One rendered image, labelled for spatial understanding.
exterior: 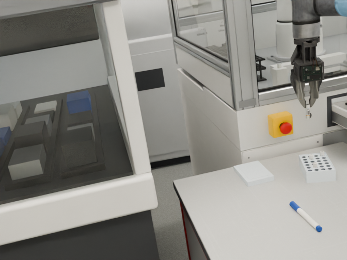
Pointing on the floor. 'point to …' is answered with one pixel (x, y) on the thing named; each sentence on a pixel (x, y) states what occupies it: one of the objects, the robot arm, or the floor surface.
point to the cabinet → (215, 162)
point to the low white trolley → (266, 212)
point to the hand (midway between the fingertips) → (306, 102)
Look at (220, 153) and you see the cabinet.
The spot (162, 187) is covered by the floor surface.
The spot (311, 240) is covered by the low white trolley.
